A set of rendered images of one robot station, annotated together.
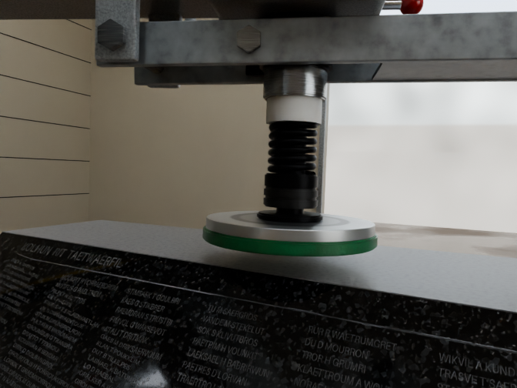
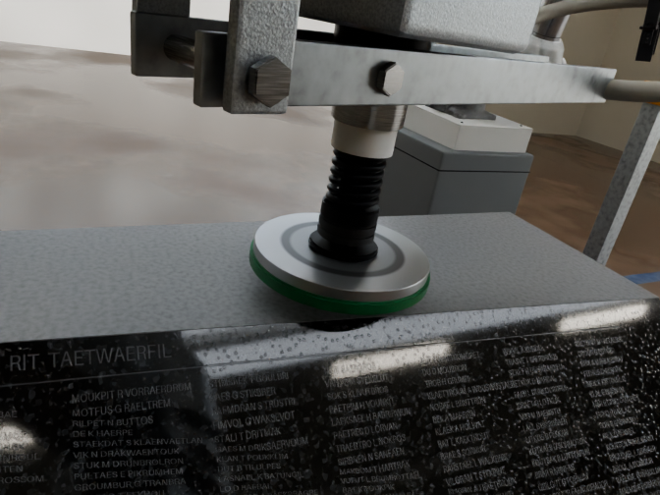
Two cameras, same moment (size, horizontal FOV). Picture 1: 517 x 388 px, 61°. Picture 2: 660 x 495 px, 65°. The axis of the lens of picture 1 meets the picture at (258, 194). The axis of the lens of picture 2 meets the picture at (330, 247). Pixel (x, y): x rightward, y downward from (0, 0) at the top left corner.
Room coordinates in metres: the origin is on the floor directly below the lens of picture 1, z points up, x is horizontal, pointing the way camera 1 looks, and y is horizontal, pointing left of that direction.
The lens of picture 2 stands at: (0.22, 0.42, 1.13)
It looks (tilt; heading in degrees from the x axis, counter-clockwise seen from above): 24 degrees down; 308
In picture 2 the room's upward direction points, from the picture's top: 10 degrees clockwise
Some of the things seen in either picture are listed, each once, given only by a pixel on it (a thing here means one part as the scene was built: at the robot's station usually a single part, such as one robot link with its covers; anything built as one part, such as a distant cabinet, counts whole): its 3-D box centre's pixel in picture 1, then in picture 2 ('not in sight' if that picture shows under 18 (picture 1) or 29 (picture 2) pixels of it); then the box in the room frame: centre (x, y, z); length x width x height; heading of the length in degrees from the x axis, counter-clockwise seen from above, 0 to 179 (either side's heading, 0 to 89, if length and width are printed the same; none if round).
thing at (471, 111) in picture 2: not in sight; (458, 104); (1.08, -1.25, 0.91); 0.22 x 0.18 x 0.06; 72
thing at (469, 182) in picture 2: not in sight; (426, 239); (1.07, -1.27, 0.40); 0.50 x 0.50 x 0.80; 68
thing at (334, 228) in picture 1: (289, 223); (342, 250); (0.56, -0.04, 0.87); 0.21 x 0.21 x 0.01
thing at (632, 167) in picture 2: not in sight; (614, 209); (0.64, -2.09, 0.54); 0.20 x 0.20 x 1.09; 68
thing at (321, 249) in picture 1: (289, 226); (341, 253); (0.56, -0.04, 0.87); 0.22 x 0.22 x 0.04
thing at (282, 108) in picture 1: (294, 109); (364, 133); (0.56, -0.04, 1.02); 0.07 x 0.07 x 0.04
